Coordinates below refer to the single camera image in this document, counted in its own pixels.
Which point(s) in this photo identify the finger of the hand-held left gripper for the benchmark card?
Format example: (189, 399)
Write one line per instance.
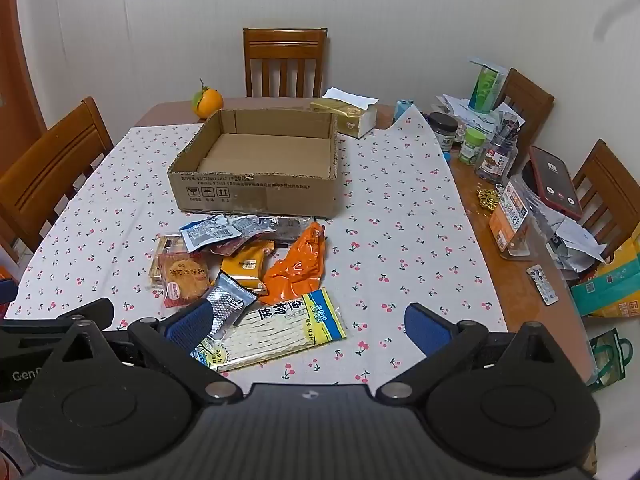
(92, 310)

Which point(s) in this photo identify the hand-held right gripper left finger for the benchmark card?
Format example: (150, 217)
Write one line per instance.
(192, 322)

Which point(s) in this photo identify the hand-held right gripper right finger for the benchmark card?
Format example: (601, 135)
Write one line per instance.
(424, 327)

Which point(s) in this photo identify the silver foil snack packet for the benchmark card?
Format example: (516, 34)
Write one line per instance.
(230, 305)

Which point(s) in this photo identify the clear biscuit packet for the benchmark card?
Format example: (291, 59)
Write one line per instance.
(162, 255)

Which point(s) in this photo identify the yellow-orange snack packet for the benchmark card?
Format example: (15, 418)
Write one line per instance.
(247, 262)

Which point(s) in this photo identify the yellow and white strip packet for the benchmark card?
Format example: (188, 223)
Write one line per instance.
(280, 332)

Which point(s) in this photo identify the bright orange snack packet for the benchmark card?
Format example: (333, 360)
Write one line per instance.
(295, 270)

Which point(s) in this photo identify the cardboard box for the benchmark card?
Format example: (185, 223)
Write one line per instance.
(265, 155)

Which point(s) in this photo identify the brown cake packet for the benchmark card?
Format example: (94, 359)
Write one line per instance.
(182, 272)

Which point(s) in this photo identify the blue and white snack packet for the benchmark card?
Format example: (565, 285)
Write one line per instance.
(207, 232)

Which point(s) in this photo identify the cherry print tablecloth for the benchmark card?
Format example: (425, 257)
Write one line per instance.
(400, 220)

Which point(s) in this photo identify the red and silver snack packet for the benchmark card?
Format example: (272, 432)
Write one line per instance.
(250, 225)

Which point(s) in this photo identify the small blister card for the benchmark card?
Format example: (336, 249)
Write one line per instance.
(542, 284)

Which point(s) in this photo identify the dark brown snack packet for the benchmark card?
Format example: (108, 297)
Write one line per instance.
(287, 230)

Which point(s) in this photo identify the clear box with orange label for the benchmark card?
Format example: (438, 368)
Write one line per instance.
(510, 217)

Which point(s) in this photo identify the gold ornament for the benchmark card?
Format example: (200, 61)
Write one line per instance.
(487, 199)

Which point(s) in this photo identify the wooden slat-back chair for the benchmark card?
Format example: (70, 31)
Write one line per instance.
(47, 170)
(607, 185)
(530, 102)
(285, 60)

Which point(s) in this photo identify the crumpled white papers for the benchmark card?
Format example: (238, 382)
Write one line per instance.
(580, 240)

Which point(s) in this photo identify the clear jar with pens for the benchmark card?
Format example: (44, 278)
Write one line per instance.
(497, 155)

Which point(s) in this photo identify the green-lidded bottle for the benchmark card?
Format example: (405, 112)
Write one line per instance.
(472, 145)

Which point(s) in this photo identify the yellow and green shopping bag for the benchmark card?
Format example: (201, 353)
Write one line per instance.
(610, 290)

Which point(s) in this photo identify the red smartphone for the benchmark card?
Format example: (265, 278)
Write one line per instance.
(555, 180)

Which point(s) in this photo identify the dark-lidded jar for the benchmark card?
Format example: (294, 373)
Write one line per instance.
(442, 130)

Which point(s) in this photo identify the small blue plastic item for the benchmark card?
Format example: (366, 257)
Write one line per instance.
(402, 110)

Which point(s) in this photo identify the orange fruit with leaf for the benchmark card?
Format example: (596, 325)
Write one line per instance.
(207, 101)

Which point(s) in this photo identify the pile of papers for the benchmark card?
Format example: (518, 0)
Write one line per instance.
(457, 107)

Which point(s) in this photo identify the gold tissue box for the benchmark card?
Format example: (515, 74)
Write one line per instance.
(350, 117)

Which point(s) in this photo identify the green and white carton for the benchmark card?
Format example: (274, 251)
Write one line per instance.
(485, 87)

